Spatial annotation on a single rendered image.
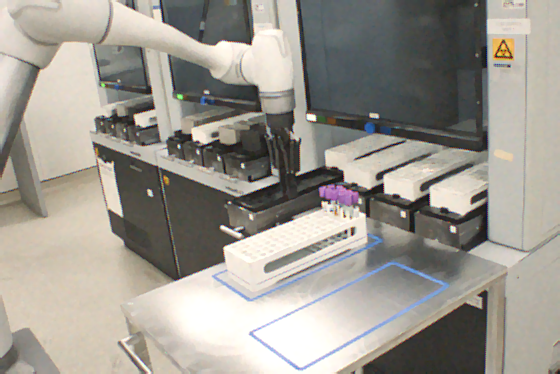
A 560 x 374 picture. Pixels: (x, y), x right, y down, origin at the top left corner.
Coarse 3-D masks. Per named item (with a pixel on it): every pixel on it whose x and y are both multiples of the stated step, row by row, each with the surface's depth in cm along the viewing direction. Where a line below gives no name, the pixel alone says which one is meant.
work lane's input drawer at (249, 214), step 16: (304, 176) 175; (320, 176) 175; (336, 176) 169; (256, 192) 165; (272, 192) 166; (304, 192) 162; (240, 208) 157; (256, 208) 153; (272, 208) 155; (288, 208) 158; (304, 208) 162; (240, 224) 159; (256, 224) 153; (272, 224) 156
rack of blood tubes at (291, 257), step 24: (312, 216) 127; (336, 216) 124; (360, 216) 123; (264, 240) 118; (288, 240) 117; (312, 240) 116; (336, 240) 123; (360, 240) 124; (240, 264) 111; (264, 264) 110; (288, 264) 118; (312, 264) 117
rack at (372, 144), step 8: (368, 136) 188; (376, 136) 188; (384, 136) 188; (392, 136) 185; (344, 144) 183; (352, 144) 182; (360, 144) 181; (368, 144) 181; (376, 144) 179; (384, 144) 180; (392, 144) 191; (328, 152) 177; (336, 152) 175; (344, 152) 175; (352, 152) 174; (360, 152) 174; (368, 152) 176; (376, 152) 185; (328, 160) 178; (336, 160) 175; (344, 160) 172; (352, 160) 172
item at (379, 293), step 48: (384, 240) 125; (432, 240) 122; (192, 288) 114; (240, 288) 112; (288, 288) 110; (336, 288) 108; (384, 288) 106; (432, 288) 104; (480, 288) 103; (192, 336) 97; (240, 336) 96; (288, 336) 95; (336, 336) 93; (384, 336) 91
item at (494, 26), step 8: (488, 24) 120; (496, 24) 118; (504, 24) 117; (512, 24) 115; (520, 24) 114; (528, 24) 113; (488, 32) 120; (496, 32) 119; (504, 32) 117; (512, 32) 116; (520, 32) 114; (528, 32) 113
